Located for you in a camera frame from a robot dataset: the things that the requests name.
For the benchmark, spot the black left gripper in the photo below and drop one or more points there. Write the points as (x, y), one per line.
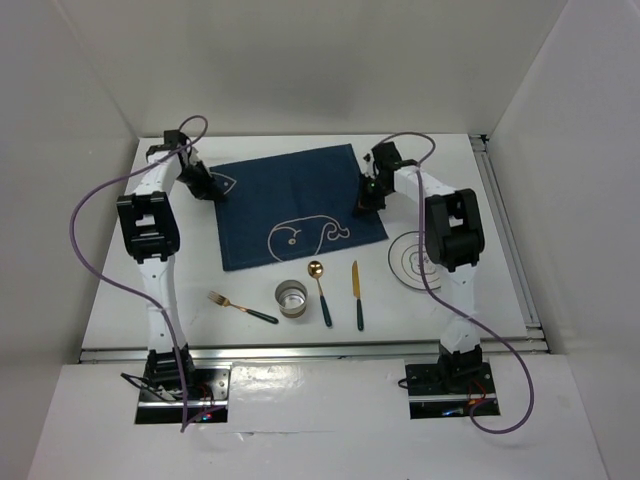
(208, 190)

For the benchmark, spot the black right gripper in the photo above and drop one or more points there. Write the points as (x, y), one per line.
(365, 204)

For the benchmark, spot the right side aluminium rail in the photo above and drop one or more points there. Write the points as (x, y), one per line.
(535, 332)

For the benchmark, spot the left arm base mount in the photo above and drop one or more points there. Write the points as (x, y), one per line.
(207, 398)

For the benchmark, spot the gold spoon green handle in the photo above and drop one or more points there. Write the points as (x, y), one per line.
(315, 270)

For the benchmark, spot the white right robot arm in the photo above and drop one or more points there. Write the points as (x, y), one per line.
(450, 237)

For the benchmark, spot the blue whale placemat cloth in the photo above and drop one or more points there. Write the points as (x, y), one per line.
(291, 206)

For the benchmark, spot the gold knife green handle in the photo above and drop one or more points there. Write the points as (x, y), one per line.
(357, 295)

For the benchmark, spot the aluminium rail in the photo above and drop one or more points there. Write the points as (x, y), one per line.
(295, 353)
(535, 332)

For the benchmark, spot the front aluminium rail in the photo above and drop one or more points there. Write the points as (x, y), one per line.
(295, 353)

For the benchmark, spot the small metal cup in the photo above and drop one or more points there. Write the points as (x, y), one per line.
(291, 297)

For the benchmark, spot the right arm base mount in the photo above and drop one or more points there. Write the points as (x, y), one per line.
(433, 395)

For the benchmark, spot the gold fork green handle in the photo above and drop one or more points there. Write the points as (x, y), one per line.
(225, 302)

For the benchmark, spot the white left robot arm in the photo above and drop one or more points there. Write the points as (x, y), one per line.
(152, 239)

